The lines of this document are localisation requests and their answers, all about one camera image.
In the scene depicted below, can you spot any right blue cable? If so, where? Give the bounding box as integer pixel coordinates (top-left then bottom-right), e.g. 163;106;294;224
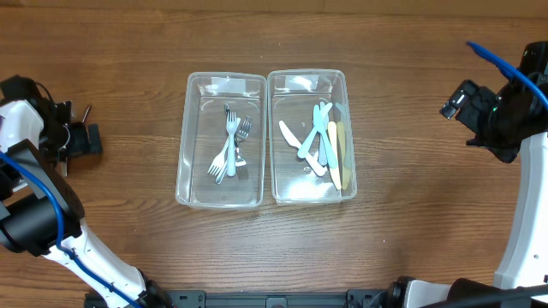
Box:
465;40;548;110

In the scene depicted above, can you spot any blue cable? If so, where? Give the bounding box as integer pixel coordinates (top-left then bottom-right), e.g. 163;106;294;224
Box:
0;151;145;308
465;40;548;110

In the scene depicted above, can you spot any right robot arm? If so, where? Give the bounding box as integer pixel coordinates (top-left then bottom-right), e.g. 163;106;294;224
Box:
369;41;547;308

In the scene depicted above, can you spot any light blue plastic knife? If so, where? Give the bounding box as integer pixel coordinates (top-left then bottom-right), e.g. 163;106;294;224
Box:
297;127;317;158

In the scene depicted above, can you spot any silver metal fork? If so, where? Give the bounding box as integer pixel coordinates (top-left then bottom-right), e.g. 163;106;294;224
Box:
235;115;253;181

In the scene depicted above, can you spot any clear plastic container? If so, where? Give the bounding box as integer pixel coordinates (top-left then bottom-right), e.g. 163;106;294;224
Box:
175;72;267;209
267;68;357;204

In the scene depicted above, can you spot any yellow plastic knife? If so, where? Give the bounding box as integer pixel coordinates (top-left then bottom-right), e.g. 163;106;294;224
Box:
327;121;342;190

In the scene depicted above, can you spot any left blue cable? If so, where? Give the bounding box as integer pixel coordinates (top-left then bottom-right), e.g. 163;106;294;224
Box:
0;151;145;308

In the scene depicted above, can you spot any white plastic knife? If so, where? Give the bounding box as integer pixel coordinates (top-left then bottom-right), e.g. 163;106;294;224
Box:
278;121;327;177

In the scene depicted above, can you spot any left clear plastic container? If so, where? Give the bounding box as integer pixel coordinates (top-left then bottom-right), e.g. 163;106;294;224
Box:
175;72;267;209

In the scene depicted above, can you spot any black corrugated cable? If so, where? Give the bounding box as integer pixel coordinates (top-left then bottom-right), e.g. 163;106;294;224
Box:
423;284;548;308

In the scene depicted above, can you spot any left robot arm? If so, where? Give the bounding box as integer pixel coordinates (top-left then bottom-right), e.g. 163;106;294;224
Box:
1;74;174;307

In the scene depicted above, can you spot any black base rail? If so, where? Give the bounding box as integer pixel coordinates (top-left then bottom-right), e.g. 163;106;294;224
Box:
83;289;390;308

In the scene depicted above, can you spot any pale grey plastic knife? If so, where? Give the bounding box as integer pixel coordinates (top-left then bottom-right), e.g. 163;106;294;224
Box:
318;99;330;166

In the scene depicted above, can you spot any white plastic fork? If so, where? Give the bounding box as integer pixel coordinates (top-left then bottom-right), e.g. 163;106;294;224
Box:
207;135;229;175
226;111;238;177

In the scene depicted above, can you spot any mint green plastic knife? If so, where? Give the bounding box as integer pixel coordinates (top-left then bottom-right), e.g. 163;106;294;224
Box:
313;103;338;169

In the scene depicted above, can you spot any right clear plastic container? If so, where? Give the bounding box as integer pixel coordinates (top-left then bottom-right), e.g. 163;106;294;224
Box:
267;68;357;204

